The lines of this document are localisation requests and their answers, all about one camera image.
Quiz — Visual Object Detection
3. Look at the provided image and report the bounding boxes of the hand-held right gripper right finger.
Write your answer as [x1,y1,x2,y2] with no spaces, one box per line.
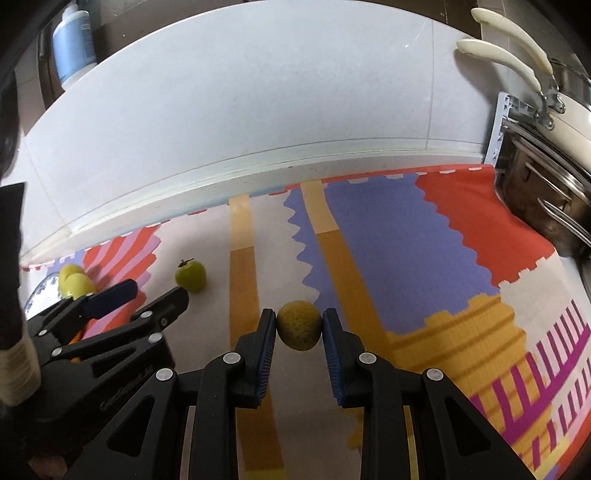
[322,308,536,480]

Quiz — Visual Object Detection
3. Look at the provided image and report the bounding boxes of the colourful patterned mat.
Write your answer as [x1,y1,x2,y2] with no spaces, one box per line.
[18,164,591,480]

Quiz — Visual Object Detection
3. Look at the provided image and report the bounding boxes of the small green tomato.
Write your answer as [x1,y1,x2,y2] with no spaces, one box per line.
[174,258,208,293]

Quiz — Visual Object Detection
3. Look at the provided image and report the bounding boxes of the stainless steel pot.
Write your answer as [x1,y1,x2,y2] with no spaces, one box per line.
[495,121,591,259]

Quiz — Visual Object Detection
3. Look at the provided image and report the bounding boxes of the blue patterned white plate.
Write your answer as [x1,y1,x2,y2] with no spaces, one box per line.
[23,272,70,320]

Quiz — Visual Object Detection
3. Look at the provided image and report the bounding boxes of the large green apple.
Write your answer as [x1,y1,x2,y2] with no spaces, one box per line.
[61,273,97,298]

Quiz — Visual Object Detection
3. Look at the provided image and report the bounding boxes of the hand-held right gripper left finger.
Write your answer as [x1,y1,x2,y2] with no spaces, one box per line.
[60,308,278,480]

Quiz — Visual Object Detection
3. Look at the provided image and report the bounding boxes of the blue and white bottle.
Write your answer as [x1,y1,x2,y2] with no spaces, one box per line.
[51,0,98,91]

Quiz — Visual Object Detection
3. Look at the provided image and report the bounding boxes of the speckled yellow-brown round fruit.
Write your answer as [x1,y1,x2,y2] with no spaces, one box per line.
[276,300,322,352]

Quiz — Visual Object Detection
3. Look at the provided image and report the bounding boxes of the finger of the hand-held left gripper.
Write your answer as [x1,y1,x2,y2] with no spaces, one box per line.
[39,286,190,371]
[25,279,139,343]

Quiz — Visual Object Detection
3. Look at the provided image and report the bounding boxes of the pale grey plastic tray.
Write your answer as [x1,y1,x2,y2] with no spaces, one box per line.
[484,91,542,168]

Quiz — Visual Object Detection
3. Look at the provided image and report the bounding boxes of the steel pan with cream handle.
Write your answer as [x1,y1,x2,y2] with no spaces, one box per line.
[470,7,591,109]

